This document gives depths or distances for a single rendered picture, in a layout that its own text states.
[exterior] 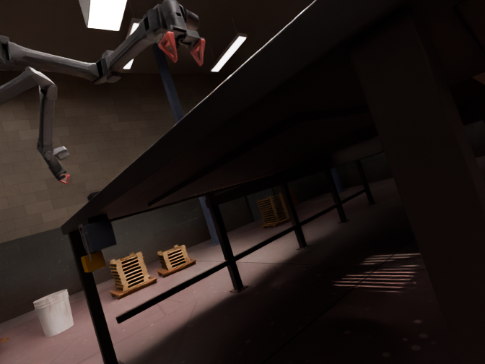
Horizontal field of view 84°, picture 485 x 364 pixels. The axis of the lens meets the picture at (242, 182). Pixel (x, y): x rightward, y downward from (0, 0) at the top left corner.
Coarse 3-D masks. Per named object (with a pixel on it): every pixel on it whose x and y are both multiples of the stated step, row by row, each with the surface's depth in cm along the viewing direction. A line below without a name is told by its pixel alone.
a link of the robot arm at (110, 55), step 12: (156, 12) 88; (144, 24) 91; (156, 24) 88; (132, 36) 96; (144, 36) 92; (120, 48) 102; (132, 48) 99; (144, 48) 101; (108, 60) 109; (120, 60) 106; (120, 72) 114
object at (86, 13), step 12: (84, 0) 273; (96, 0) 302; (108, 0) 310; (120, 0) 286; (84, 12) 284; (96, 12) 299; (108, 12) 307; (120, 12) 293; (96, 24) 296; (108, 24) 304; (120, 24) 301
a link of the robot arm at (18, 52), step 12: (0, 36) 89; (12, 48) 90; (24, 48) 93; (0, 60) 87; (12, 60) 91; (24, 60) 93; (36, 60) 96; (48, 60) 99; (60, 60) 103; (72, 60) 107; (60, 72) 106; (72, 72) 108; (84, 72) 111; (96, 72) 114; (108, 72) 113
